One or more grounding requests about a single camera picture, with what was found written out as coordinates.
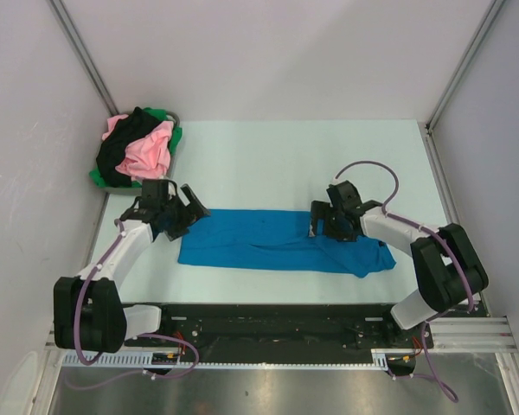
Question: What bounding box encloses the blue t shirt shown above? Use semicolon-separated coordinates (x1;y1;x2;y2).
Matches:
178;209;396;278

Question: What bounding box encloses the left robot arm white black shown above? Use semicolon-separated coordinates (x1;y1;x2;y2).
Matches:
53;179;210;354

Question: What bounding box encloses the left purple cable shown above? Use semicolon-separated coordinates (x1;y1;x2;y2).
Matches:
62;218;200;390

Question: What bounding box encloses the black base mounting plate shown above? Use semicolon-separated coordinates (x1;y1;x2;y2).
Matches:
120;302;485;364

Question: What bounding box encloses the white slotted cable duct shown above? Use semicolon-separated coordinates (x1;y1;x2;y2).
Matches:
62;349;393;371

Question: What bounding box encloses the grey laundry basket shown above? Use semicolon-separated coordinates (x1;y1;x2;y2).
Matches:
89;107;183;195

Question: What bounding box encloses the green t shirt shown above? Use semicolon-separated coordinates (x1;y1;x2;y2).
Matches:
89;106;183;189

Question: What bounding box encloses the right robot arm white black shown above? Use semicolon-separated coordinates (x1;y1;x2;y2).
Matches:
309;181;489;347

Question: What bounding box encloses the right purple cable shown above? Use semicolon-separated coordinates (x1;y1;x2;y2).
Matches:
332;160;479;401

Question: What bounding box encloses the aluminium frame rail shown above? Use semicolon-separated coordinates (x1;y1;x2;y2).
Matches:
45;315;514;351

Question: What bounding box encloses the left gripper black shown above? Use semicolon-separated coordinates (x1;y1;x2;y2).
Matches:
160;185;210;240

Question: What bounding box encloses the black t shirt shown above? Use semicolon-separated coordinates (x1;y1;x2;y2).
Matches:
96;107;160;188

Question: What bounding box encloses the purple cable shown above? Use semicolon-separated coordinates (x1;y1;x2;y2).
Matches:
62;218;200;390
332;160;479;401

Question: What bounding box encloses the pink t shirt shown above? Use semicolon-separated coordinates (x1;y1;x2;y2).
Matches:
114;120;175;182

